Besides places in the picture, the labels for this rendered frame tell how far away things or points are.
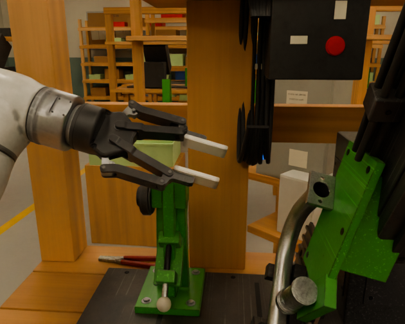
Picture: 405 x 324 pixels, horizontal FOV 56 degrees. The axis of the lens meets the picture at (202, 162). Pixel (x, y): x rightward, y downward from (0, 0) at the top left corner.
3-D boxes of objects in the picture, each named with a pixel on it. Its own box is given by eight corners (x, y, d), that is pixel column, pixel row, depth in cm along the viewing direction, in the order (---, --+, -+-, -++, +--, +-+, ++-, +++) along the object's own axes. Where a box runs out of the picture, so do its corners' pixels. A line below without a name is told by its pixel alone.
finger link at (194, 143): (182, 146, 61) (183, 143, 61) (224, 158, 61) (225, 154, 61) (184, 137, 58) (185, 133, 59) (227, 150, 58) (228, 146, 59)
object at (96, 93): (195, 107, 984) (194, 16, 921) (84, 105, 1018) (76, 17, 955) (197, 105, 1035) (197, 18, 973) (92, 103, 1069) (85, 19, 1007)
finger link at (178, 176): (162, 167, 57) (156, 184, 55) (195, 177, 56) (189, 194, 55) (162, 171, 58) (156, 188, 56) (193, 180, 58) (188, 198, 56)
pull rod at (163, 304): (170, 315, 70) (169, 288, 68) (155, 315, 70) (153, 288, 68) (174, 297, 75) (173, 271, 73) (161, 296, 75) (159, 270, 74)
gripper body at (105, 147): (60, 135, 53) (123, 153, 53) (84, 89, 57) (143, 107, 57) (70, 159, 60) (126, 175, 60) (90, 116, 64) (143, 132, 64)
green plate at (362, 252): (375, 318, 52) (443, 179, 46) (316, 302, 52) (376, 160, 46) (350, 272, 63) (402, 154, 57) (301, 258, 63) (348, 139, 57)
